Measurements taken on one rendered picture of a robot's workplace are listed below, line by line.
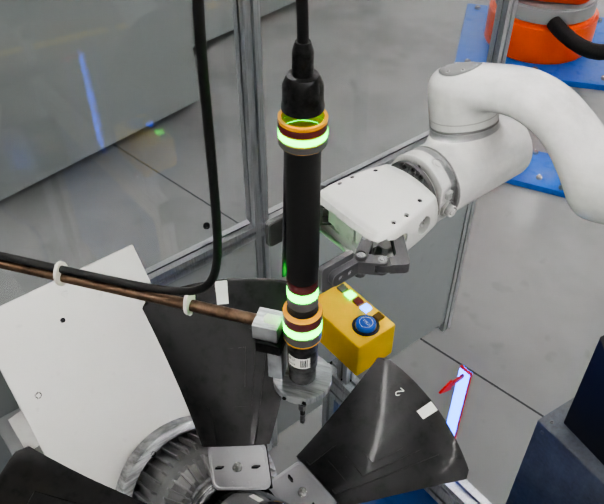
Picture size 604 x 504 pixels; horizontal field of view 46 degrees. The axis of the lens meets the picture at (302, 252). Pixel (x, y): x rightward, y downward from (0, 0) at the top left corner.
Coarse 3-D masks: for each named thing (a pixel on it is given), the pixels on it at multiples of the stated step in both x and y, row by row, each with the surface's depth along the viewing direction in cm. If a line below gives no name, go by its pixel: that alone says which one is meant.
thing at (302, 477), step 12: (288, 468) 106; (300, 468) 106; (276, 480) 105; (288, 480) 105; (300, 480) 105; (312, 480) 105; (276, 492) 103; (288, 492) 103; (312, 492) 103; (324, 492) 103
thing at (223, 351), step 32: (256, 288) 98; (160, 320) 99; (192, 320) 99; (224, 320) 98; (192, 352) 99; (224, 352) 98; (256, 352) 97; (192, 384) 100; (224, 384) 98; (256, 384) 97; (192, 416) 100; (224, 416) 98; (256, 416) 97
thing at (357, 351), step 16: (336, 288) 149; (336, 304) 146; (352, 304) 146; (368, 304) 146; (336, 320) 143; (352, 320) 143; (384, 320) 143; (336, 336) 143; (352, 336) 140; (368, 336) 140; (384, 336) 142; (336, 352) 146; (352, 352) 140; (368, 352) 141; (384, 352) 146; (352, 368) 143
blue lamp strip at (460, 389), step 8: (464, 376) 119; (456, 384) 122; (464, 384) 120; (456, 392) 123; (464, 392) 121; (456, 400) 124; (456, 408) 125; (448, 416) 129; (456, 416) 126; (448, 424) 130; (456, 424) 128
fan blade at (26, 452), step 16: (32, 448) 81; (16, 464) 80; (32, 464) 81; (48, 464) 81; (0, 480) 80; (16, 480) 81; (32, 480) 81; (48, 480) 82; (64, 480) 83; (80, 480) 83; (0, 496) 81; (16, 496) 82; (32, 496) 82; (48, 496) 83; (64, 496) 83; (80, 496) 84; (96, 496) 85; (112, 496) 85; (128, 496) 86
